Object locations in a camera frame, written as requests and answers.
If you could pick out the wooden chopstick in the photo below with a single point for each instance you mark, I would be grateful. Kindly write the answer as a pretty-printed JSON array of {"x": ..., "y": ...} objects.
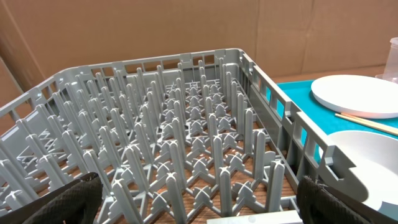
[{"x": 368, "y": 123}]

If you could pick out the clear plastic bin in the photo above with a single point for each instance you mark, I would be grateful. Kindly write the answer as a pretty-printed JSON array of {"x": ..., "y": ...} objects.
[{"x": 390, "y": 71}]

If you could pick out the white round plate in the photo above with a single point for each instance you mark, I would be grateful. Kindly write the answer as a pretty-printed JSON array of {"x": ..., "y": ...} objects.
[{"x": 362, "y": 96}]

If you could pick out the grey bowl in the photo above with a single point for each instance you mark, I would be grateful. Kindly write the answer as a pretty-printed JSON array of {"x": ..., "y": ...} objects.
[{"x": 363, "y": 165}]

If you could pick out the grey plastic dish rack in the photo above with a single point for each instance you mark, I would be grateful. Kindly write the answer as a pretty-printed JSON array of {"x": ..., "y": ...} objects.
[{"x": 172, "y": 138}]

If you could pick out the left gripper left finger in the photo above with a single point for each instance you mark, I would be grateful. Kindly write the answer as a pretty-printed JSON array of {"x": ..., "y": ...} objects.
[{"x": 76, "y": 202}]

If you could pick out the cardboard backdrop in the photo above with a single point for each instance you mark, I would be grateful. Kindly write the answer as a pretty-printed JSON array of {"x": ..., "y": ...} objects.
[{"x": 289, "y": 40}]

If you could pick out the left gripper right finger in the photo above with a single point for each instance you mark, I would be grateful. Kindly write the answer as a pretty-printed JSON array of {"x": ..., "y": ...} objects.
[{"x": 320, "y": 203}]

